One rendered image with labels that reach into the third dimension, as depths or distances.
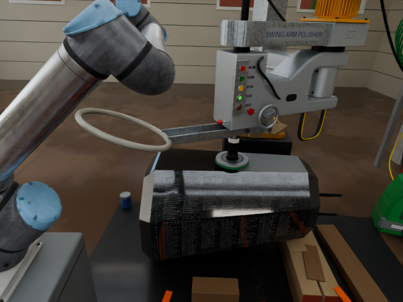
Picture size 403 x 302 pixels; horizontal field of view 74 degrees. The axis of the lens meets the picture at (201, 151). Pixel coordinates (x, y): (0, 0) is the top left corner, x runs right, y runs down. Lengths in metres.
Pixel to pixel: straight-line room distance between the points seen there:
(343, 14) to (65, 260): 1.86
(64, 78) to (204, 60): 7.18
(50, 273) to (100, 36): 0.85
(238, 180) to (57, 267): 1.08
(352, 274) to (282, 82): 1.44
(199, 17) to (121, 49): 7.10
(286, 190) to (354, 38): 1.01
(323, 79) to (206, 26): 6.03
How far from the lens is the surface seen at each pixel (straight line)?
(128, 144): 1.20
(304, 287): 1.97
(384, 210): 2.88
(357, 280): 2.31
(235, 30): 1.46
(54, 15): 8.45
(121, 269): 2.22
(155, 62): 0.65
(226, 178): 1.73
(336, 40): 1.88
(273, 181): 1.78
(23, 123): 0.75
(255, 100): 1.57
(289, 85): 1.72
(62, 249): 1.25
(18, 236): 1.00
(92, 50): 0.63
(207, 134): 1.53
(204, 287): 1.93
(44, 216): 0.95
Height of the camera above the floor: 1.68
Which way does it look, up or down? 26 degrees down
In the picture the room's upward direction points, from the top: 2 degrees clockwise
